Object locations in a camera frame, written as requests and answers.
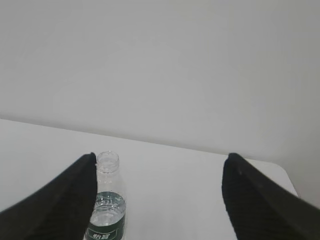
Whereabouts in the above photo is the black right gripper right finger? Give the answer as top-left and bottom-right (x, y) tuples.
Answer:
(221, 153), (320, 240)

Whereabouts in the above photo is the clear water bottle green label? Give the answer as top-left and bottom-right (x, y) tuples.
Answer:
(84, 151), (127, 240)

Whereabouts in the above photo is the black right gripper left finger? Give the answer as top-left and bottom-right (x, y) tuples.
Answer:
(0, 153), (98, 240)

